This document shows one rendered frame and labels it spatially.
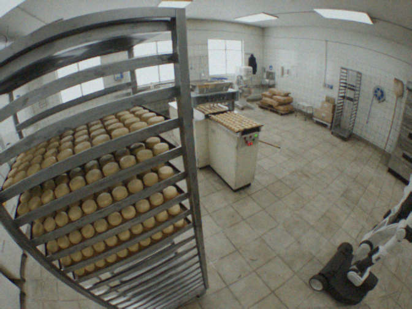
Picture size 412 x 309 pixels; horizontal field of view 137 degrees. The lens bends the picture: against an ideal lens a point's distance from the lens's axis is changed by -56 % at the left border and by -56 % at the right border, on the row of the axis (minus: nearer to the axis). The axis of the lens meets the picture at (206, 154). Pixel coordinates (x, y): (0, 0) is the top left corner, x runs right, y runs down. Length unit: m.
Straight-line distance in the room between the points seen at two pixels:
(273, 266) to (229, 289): 0.48
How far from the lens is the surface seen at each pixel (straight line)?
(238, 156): 2.11
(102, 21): 0.41
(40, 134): 0.45
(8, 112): 0.47
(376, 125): 5.38
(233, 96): 2.74
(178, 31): 0.46
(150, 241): 0.78
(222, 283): 1.76
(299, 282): 1.90
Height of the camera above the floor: 1.68
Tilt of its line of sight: 31 degrees down
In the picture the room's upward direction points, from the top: 3 degrees counter-clockwise
